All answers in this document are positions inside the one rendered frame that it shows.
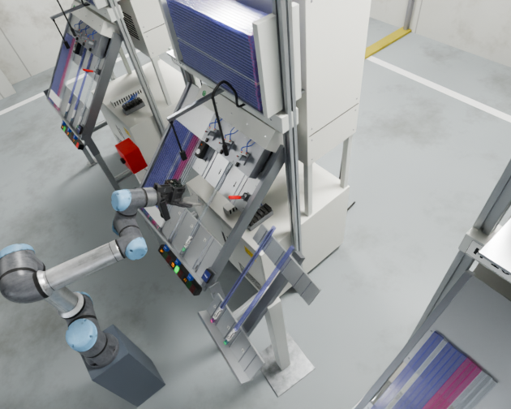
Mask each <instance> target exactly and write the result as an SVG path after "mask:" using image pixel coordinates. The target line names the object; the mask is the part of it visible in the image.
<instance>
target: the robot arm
mask: <svg viewBox="0 0 511 409"><path fill-rule="evenodd" d="M185 186H186V185H182V184H181V179H179V180H177V179H166V180H165V184H163V185H159V184H158V183H154V186H153V187H144V188H135V189H122V190H119V191H115V192H113V194H112V196H111V204H112V206H113V208H114V210H116V212H115V215H114V220H113V225H112V230H113V232H114V233H115V234H116V235H119V237H120V238H118V239H116V240H113V241H111V242H109V243H106V244H104V245H102V246H100V247H98V248H95V249H93V250H91V251H89V252H86V253H84V254H82V255H80V256H77V257H75V258H73V259H71V260H68V261H66V262H64V263H62V264H60V265H57V266H55V267H53V268H51V269H48V270H46V267H45V264H44V263H43V262H41V261H40V260H39V259H37V258H36V256H35V251H34V249H33V247H32V246H30V245H28V244H25V243H20V244H12V245H10V246H7V247H5V248H3V249H2V250H1V251H0V292H1V294H2V295H3V296H4V297H5V298H6V299H8V300H10V301H12V302H15V303H19V304H28V303H33V302H36V301H40V300H44V301H45V302H47V303H48V304H50V305H52V306H53V307H55V308H56V309H57V310H58V315H59V316H60V317H62V318H63V319H65V320H66V321H67V327H68V330H67V331H66V341H67V344H68V345H69V346H70V347H71V348H72V349H73V350H75V351H78V352H79V353H80V354H81V355H83V356H84V358H85V361H86V362H87V364H88V365H90V366H91V367H93V368H104V367H105V366H107V365H109V364H110V363H111V362H112V361H113V360H114V359H115V357H116V356H117V354H118V350H119V342H118V340H117V339H116V337H115V336H113V335H112V334H109V333H103V332H102V331H101V330H100V328H99V325H98V322H97V317H96V313H95V310H94V307H93V302H92V299H91V297H90V295H89V294H87V293H85V292H82V291H81V292H79V291H76V292H72V291H70V290H69V289H68V288H67V287H65V286H66V285H68V284H71V283H73V282H75V281H77V280H79V279H81V278H84V277H86V276H88V275H89V274H91V273H95V272H96V271H98V270H100V269H104V268H105V267H107V266H109V265H112V264H113V263H116V262H118V261H120V260H122V259H124V258H128V259H130V260H138V259H140V258H142V257H143V256H145V254H146V253H147V250H148V249H147V246H146V243H145V240H144V238H143V236H142V234H141V232H140V229H139V227H138V224H137V222H136V220H135V217H136V214H137V210H138V209H140V208H147V207H153V206H155V205H157V206H158V208H159V211H160V215H161V217H162V218H164V220H165V221H168V220H169V219H170V213H169V211H168V209H167V205H166V204H169V205H176V206H178V207H182V208H191V207H198V206H202V205H204V203H200V202H198V196H197V195H196V194H192V195H191V196H190V197H186V196H184V197H183V199H182V200H181V198H182V195H183V193H184V192H185V189H186V188H185Z"/></svg>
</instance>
